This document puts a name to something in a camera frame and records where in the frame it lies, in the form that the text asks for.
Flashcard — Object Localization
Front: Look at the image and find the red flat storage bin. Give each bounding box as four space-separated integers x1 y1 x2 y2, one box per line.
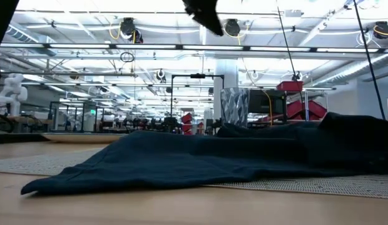
277 80 304 92

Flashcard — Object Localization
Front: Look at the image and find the black overhead stand frame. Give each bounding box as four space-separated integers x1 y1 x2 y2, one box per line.
170 73 225 118

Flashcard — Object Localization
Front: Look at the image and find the thin black hanging cable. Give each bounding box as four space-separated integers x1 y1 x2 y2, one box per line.
276 0 300 81

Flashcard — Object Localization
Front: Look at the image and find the long ceiling light bar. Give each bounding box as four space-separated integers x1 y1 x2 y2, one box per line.
0 42 388 53

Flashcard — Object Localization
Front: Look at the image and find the dark blue cloth napkin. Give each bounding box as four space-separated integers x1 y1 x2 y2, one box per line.
20 112 388 196

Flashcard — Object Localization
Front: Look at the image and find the black ceiling cable reel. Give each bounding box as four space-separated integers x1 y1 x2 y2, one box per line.
224 18 242 38
373 21 388 40
120 17 144 44

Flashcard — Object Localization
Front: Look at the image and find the white building column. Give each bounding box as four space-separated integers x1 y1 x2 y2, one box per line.
213 58 239 121

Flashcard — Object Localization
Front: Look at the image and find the red tilted storage bin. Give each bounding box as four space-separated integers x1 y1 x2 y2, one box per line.
287 99 328 121

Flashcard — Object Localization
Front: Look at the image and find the grey woven placemat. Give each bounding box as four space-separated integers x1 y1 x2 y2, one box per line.
0 146 388 200

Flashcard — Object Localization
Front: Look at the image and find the clear ribbed drinking glass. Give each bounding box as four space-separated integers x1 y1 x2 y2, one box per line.
220 87 250 128

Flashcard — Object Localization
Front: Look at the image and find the yellow hanging cable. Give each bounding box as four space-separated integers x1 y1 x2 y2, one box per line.
261 89 273 126

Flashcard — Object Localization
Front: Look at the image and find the blue patterned plate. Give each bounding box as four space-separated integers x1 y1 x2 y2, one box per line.
40 132 126 144

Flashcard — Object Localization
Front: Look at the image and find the black monitor box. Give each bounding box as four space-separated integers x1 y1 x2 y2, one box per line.
248 89 288 115

